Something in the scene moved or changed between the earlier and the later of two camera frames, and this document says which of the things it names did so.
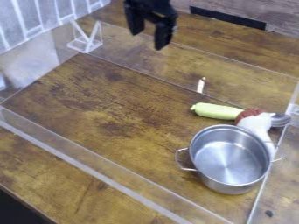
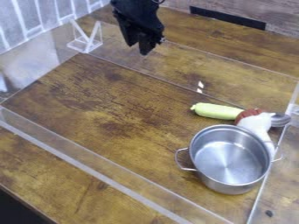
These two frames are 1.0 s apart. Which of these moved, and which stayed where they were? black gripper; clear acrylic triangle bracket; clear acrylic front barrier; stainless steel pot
Moved: black gripper
Stayed: stainless steel pot; clear acrylic triangle bracket; clear acrylic front barrier
